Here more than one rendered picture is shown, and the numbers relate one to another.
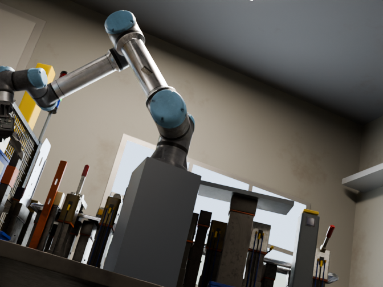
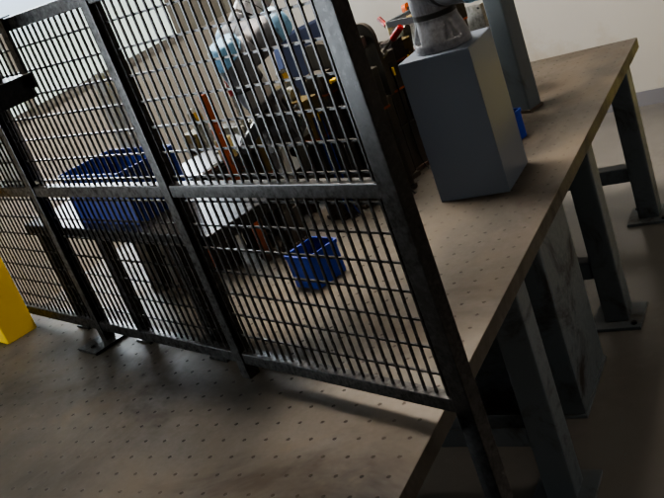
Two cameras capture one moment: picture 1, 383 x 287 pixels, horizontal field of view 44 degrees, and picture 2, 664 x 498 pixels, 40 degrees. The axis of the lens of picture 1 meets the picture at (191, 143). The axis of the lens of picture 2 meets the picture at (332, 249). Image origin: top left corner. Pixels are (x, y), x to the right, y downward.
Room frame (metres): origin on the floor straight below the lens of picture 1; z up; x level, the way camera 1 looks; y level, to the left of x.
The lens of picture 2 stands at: (0.09, 1.98, 1.56)
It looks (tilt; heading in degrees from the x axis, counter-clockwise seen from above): 20 degrees down; 319
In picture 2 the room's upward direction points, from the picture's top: 21 degrees counter-clockwise
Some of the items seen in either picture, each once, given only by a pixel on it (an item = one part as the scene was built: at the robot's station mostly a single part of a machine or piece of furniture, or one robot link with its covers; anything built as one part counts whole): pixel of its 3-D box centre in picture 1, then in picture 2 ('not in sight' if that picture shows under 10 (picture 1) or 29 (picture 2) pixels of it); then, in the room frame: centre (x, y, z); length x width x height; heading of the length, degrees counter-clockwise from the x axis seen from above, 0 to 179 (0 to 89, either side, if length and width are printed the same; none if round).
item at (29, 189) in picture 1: (36, 172); (126, 132); (2.20, 0.68, 1.17); 0.12 x 0.01 x 0.34; 176
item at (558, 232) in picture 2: not in sight; (519, 295); (1.58, 0.06, 0.33); 0.31 x 0.31 x 0.66; 16
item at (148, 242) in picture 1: (151, 228); (465, 116); (1.58, 0.06, 0.90); 0.20 x 0.20 x 0.40; 16
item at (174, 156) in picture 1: (168, 160); (439, 27); (1.58, 0.06, 1.15); 0.15 x 0.15 x 0.10
